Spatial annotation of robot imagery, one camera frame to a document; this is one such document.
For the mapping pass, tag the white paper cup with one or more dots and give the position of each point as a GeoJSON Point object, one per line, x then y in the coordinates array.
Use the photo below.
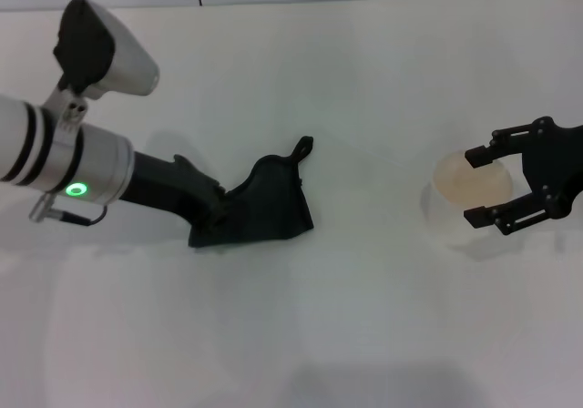
{"type": "Point", "coordinates": [455, 198]}

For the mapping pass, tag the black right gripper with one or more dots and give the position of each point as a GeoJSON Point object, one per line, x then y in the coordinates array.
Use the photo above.
{"type": "Point", "coordinates": [555, 162]}

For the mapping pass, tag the dark blue rag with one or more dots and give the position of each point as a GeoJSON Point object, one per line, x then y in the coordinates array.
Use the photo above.
{"type": "Point", "coordinates": [268, 203]}

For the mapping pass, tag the left wrist camera housing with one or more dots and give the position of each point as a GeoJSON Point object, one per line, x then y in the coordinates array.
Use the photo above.
{"type": "Point", "coordinates": [105, 57]}

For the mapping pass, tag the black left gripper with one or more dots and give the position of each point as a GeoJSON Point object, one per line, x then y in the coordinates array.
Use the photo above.
{"type": "Point", "coordinates": [173, 189]}

